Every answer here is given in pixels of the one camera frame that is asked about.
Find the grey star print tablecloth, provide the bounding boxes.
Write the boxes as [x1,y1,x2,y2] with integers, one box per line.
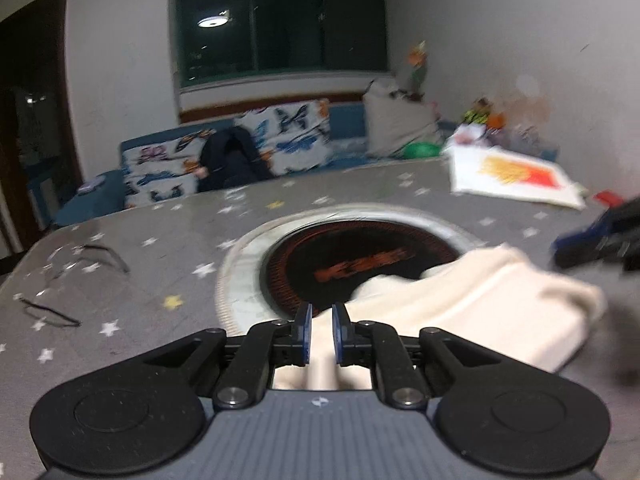
[0,154,640,480]

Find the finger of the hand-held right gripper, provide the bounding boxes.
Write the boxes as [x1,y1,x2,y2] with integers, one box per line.
[551,201,640,257]
[554,237,640,274]

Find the dark glass window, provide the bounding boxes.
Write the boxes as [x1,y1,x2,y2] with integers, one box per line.
[174,0,390,92]

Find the black backpack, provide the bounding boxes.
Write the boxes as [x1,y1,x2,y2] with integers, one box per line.
[197,127,274,192]

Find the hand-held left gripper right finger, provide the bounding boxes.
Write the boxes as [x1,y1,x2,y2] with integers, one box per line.
[332,301,501,410]

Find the butterfly print sofa cover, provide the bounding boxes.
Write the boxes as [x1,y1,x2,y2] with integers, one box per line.
[122,98,331,210]

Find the green ball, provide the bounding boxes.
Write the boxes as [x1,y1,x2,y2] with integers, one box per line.
[402,141,441,160]

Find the white fries print tote bag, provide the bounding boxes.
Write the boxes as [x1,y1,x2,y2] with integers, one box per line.
[448,145,587,210]

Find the black frame eyeglasses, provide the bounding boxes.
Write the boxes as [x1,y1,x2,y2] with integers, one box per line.
[18,243,131,329]

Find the pile of colourful toys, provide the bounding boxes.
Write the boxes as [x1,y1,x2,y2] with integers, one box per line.
[452,96,559,162]

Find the cream knit garment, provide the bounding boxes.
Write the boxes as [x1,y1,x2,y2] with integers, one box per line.
[272,243,607,392]

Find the beige panda pillow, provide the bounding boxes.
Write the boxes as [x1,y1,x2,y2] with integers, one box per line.
[362,82,444,157]

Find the round table heater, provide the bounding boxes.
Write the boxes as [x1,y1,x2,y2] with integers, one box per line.
[215,203,474,327]

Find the orange artificial flower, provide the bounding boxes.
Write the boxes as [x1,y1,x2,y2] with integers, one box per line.
[404,39,432,94]

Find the dark wooden door frame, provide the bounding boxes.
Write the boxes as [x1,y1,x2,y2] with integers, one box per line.
[0,0,84,252]

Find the blue sofa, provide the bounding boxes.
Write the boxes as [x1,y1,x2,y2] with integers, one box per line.
[52,89,451,229]

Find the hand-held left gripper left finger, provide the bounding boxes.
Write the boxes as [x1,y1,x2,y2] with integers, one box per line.
[142,302,314,411]

